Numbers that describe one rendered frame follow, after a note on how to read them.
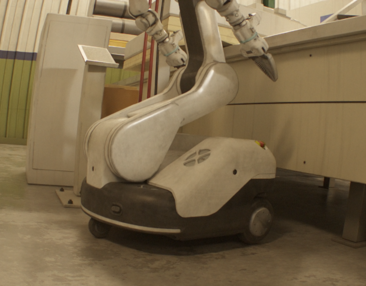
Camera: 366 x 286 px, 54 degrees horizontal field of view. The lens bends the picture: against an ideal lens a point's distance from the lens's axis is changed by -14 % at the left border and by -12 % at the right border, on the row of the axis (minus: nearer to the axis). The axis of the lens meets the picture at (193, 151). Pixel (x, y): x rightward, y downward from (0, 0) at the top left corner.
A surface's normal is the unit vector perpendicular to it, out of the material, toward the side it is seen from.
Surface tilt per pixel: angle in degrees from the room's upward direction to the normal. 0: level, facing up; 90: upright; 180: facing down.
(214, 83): 90
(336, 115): 90
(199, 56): 89
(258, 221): 90
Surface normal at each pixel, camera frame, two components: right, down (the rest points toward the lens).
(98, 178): -0.72, -0.04
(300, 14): -0.90, -0.07
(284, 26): 0.43, 0.07
